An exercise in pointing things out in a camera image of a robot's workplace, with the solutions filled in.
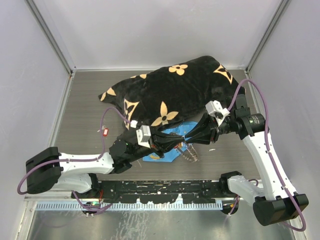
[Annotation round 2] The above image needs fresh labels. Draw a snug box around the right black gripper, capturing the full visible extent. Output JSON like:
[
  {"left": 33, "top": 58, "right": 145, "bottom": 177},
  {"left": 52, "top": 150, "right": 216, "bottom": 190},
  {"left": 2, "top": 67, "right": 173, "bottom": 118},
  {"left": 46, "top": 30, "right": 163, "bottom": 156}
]
[{"left": 184, "top": 111, "right": 235, "bottom": 145}]

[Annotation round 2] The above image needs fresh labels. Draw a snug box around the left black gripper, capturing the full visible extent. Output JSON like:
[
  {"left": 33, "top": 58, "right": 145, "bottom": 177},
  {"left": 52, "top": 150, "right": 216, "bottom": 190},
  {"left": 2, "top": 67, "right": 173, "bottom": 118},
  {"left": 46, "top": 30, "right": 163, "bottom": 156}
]
[{"left": 127, "top": 128, "right": 184, "bottom": 163}]

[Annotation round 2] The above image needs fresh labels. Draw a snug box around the large metal keyring with rings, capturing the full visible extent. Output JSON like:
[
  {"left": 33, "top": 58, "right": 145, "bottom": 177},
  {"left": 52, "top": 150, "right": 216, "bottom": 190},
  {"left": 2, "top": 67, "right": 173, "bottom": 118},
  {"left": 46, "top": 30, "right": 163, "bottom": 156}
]
[{"left": 176, "top": 143, "right": 199, "bottom": 163}]

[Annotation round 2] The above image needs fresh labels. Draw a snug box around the red key tag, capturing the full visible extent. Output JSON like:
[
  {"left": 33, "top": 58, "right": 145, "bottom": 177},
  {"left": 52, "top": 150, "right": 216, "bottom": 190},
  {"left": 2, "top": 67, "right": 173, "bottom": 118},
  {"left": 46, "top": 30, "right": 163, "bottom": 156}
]
[{"left": 97, "top": 125, "right": 109, "bottom": 137}]

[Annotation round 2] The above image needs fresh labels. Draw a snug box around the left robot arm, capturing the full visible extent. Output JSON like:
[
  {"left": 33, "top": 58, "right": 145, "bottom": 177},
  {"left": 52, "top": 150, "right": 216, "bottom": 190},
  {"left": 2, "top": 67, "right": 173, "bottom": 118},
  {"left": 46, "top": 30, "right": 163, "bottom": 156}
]
[{"left": 25, "top": 130, "right": 184, "bottom": 198}]

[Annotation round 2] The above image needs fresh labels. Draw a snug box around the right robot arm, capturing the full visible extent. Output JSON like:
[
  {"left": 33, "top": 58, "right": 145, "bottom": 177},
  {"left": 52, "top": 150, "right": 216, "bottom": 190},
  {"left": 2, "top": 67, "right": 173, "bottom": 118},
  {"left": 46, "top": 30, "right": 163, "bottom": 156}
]
[{"left": 185, "top": 94, "right": 309, "bottom": 226}]

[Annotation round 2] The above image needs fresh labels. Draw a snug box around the blue cartoon print cloth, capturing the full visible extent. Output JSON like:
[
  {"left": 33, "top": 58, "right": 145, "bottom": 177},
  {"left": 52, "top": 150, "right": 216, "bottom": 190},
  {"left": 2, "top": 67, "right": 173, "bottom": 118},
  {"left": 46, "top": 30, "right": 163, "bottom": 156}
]
[{"left": 142, "top": 121, "right": 197, "bottom": 163}]

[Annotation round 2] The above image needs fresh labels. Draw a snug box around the black floral plush pillow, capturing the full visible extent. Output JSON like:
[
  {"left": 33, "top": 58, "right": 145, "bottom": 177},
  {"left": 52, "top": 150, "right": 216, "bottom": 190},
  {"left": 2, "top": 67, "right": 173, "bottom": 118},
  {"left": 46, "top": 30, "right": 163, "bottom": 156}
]
[{"left": 98, "top": 55, "right": 246, "bottom": 139}]

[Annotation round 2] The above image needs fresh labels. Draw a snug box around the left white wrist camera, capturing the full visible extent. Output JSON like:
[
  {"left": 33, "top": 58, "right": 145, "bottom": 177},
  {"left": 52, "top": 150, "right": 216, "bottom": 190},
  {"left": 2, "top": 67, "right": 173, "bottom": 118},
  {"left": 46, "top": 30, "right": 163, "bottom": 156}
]
[{"left": 136, "top": 125, "right": 151, "bottom": 149}]

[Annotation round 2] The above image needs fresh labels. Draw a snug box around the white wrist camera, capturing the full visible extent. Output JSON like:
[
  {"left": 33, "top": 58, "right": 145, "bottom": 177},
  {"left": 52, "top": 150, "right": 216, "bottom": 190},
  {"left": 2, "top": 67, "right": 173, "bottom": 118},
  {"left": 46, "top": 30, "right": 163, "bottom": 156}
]
[
  {"left": 205, "top": 100, "right": 230, "bottom": 127},
  {"left": 136, "top": 125, "right": 151, "bottom": 149}
]

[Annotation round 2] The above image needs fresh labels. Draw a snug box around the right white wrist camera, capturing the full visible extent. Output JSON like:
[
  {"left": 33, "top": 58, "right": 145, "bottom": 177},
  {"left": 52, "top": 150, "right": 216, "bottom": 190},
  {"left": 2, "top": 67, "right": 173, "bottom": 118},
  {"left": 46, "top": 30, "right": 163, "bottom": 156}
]
[{"left": 205, "top": 100, "right": 230, "bottom": 127}]

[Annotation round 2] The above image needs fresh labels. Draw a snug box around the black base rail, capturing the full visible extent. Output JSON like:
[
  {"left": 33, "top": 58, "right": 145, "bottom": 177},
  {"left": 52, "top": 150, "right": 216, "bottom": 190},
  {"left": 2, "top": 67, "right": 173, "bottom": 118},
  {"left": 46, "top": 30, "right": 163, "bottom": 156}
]
[{"left": 76, "top": 180, "right": 236, "bottom": 204}]

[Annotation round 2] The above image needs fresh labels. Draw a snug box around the white slotted cable duct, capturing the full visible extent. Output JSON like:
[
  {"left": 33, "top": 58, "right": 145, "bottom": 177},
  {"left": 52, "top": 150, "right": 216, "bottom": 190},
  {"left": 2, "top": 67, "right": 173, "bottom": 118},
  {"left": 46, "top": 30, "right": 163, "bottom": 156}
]
[{"left": 35, "top": 200, "right": 223, "bottom": 211}]

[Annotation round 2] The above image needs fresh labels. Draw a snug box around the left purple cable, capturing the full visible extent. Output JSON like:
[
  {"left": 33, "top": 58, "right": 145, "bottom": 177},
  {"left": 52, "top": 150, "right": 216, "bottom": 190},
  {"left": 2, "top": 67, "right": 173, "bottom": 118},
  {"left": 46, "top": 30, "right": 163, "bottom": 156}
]
[{"left": 16, "top": 107, "right": 138, "bottom": 216}]

